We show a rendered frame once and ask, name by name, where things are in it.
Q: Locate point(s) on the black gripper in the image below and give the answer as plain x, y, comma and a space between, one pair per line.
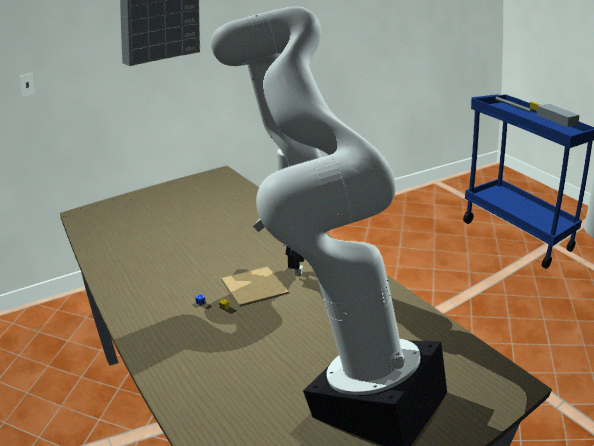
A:
294, 260

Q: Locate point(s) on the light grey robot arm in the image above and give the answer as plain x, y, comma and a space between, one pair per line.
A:
315, 194

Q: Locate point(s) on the tan mat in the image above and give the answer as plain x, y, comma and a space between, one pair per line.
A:
254, 286

